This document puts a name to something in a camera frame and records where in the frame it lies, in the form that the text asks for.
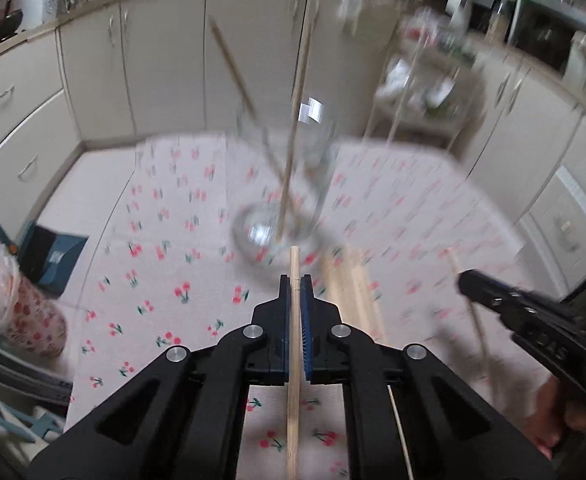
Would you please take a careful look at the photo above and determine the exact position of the cherry print tablecloth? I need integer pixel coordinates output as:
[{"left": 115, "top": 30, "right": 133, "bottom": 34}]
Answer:
[{"left": 65, "top": 132, "right": 568, "bottom": 480}]

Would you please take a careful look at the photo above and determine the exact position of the beige kitchen cabinet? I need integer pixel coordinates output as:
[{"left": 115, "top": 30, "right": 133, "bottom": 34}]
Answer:
[{"left": 463, "top": 45, "right": 586, "bottom": 261}]

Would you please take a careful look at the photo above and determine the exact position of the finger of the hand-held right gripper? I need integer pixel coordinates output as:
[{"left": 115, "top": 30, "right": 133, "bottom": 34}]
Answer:
[{"left": 458, "top": 269, "right": 530, "bottom": 329}]

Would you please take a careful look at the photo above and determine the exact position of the person's right hand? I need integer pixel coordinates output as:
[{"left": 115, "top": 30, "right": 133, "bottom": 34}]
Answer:
[{"left": 527, "top": 374, "right": 586, "bottom": 462}]

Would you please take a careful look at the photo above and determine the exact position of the cluttered white storage cart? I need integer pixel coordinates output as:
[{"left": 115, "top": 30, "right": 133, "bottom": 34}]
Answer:
[{"left": 368, "top": 5, "right": 488, "bottom": 151}]

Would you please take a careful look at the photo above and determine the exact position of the black wok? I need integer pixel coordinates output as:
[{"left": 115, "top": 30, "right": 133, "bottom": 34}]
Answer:
[{"left": 0, "top": 7, "right": 26, "bottom": 48}]

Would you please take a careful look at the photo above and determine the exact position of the red floral container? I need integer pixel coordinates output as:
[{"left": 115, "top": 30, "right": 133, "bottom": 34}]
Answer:
[{"left": 0, "top": 275, "right": 68, "bottom": 358}]

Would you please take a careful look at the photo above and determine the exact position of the beige cabinet with doors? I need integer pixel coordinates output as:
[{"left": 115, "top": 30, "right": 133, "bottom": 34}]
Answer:
[{"left": 58, "top": 0, "right": 404, "bottom": 143}]

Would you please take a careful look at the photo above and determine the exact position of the blue wooden chair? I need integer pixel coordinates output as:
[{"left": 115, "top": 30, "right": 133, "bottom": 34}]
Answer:
[{"left": 0, "top": 395, "right": 64, "bottom": 443}]

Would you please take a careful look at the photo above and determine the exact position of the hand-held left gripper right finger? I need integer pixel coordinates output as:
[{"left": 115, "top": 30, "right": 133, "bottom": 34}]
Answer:
[{"left": 299, "top": 275, "right": 560, "bottom": 480}]

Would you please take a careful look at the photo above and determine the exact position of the beige drawer cabinet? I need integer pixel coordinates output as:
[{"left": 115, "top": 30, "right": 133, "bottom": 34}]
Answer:
[{"left": 0, "top": 25, "right": 86, "bottom": 233}]

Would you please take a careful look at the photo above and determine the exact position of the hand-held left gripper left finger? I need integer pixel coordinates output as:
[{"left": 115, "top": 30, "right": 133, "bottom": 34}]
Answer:
[{"left": 25, "top": 274, "right": 294, "bottom": 480}]

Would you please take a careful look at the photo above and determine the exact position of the clear glass jar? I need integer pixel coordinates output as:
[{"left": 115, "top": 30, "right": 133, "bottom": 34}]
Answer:
[{"left": 230, "top": 105, "right": 341, "bottom": 266}]

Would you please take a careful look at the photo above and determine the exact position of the blue dustpan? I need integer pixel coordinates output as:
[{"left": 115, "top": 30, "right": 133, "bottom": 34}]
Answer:
[{"left": 20, "top": 222, "right": 88, "bottom": 298}]

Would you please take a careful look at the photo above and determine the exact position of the dark metal frame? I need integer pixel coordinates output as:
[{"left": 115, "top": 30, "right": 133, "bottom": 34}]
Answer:
[{"left": 0, "top": 335, "right": 74, "bottom": 403}]

